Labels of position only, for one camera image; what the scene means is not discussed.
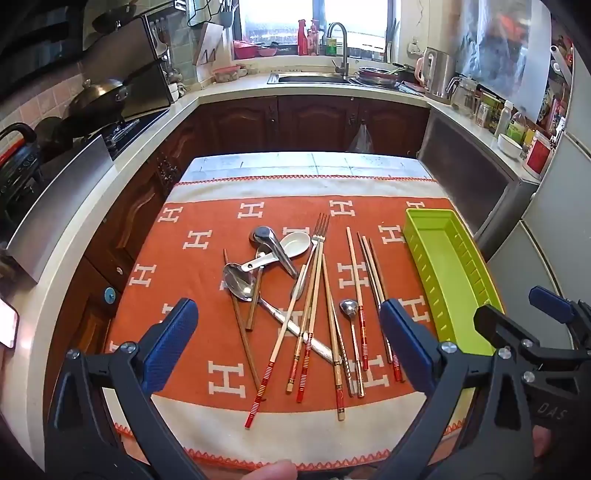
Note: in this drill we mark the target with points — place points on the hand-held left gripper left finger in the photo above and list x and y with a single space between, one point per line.
171 344

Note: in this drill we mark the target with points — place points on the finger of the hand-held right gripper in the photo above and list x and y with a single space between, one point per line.
549 304
496 321

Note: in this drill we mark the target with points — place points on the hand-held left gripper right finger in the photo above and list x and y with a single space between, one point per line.
406 344

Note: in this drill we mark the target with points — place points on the red striped bamboo chopstick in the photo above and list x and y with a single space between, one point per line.
375 275
266 376
360 323
304 369

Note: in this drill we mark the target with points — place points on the green plastic utensil tray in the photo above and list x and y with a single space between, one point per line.
457 277

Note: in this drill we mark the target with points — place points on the dark brown wooden chopstick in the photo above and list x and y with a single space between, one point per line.
380 282
255 304
243 325

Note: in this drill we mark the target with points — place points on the small steel spoon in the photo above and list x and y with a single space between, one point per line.
349 308

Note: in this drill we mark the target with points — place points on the black banded bamboo chopstick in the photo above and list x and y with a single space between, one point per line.
295 360
336 369

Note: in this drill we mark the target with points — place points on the large steel spoon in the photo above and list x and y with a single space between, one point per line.
238 281

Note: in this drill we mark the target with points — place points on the short steel soup spoon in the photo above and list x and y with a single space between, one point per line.
273 242

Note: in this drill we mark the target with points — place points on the steel fork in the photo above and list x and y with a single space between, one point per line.
318 228

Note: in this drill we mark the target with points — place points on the white ceramic spoon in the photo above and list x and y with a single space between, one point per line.
295 243

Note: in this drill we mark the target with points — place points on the person's right hand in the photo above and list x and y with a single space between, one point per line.
544 443

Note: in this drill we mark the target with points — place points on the person's left hand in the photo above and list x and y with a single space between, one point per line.
272 471

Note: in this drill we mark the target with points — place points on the orange letter print blanket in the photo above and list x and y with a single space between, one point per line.
207 300

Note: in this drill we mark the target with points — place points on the blue round sticker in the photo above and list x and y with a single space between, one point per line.
109 295

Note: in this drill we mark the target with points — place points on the grey refrigerator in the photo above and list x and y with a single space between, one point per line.
558 194

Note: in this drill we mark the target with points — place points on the red canister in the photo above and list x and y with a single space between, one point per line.
538 152

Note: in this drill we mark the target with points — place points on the smartphone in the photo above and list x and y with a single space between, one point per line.
9 323

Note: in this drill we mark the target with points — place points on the white ceramic bowl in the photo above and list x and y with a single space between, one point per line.
510 145

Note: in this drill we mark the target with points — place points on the steel splash panel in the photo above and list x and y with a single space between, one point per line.
60 207

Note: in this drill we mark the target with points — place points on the green label plastic bottle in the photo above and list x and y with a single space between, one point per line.
519 127

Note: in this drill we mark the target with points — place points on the white capped plastic bottle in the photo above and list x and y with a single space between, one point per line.
505 117

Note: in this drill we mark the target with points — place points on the row of seasoning jars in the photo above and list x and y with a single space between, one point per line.
485 113

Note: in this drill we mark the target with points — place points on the tile print table cover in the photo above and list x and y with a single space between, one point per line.
304 164

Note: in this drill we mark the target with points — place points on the hanging clear plastic bag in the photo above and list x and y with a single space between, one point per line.
360 138

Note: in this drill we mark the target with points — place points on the black gas stove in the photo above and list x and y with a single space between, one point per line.
124 131

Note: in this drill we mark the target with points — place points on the glass teapot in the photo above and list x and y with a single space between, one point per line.
466 94

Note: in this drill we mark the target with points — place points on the black red kitchen appliance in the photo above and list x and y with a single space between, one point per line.
16 161

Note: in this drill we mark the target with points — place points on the dark wooden base cabinets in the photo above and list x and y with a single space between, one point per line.
314 120

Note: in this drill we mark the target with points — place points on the dark frying pan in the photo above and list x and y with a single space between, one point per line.
51 131

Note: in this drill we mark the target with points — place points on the steel electric kettle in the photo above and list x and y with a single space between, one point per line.
438 74

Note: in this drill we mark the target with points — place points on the pink kettle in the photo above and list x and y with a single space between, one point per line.
418 69

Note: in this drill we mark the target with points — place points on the steel basin with dishes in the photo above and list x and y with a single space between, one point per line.
378 76

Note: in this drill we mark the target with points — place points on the red rimmed food container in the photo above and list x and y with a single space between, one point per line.
226 74

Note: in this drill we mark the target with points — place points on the steel kitchen sink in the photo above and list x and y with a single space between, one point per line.
309 78

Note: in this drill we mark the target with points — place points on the steel kitchen faucet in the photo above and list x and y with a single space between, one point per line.
344 55

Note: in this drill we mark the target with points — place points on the wooden cutting board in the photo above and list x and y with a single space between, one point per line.
207 46

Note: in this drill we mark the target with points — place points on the pink plastic basin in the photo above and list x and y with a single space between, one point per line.
244 48

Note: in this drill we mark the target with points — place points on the green dish soap bottle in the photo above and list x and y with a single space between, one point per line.
331 46

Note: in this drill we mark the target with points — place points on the red plastic bottle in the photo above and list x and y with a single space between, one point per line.
314 38

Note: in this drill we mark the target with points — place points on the red spray bottle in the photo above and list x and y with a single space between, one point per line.
302 39

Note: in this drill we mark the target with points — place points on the kitchen window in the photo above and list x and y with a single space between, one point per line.
277 18

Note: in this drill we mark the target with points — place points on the clear plastic wall sheet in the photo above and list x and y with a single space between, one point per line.
503 46

